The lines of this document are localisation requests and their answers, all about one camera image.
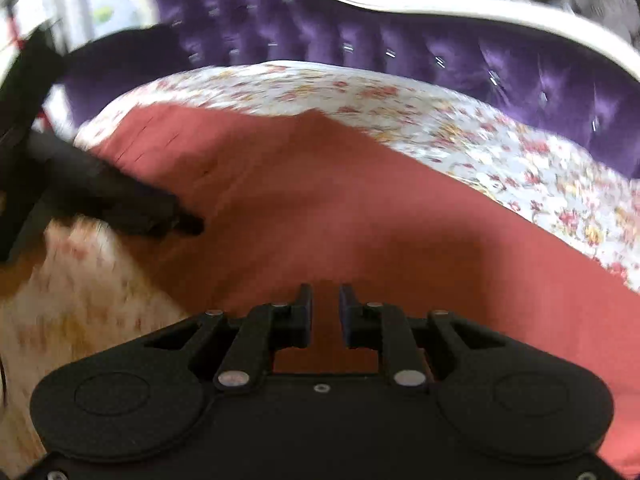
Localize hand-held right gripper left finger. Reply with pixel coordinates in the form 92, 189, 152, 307
142, 283, 314, 394

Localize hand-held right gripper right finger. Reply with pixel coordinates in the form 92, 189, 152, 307
338, 283, 507, 390

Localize purple tufted sofa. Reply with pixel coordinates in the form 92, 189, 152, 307
45, 0, 640, 181

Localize floral blanket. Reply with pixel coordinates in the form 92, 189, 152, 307
0, 61, 640, 480

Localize red pants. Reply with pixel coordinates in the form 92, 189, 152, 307
95, 102, 640, 477

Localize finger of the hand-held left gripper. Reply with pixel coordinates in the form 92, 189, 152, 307
29, 131, 205, 239

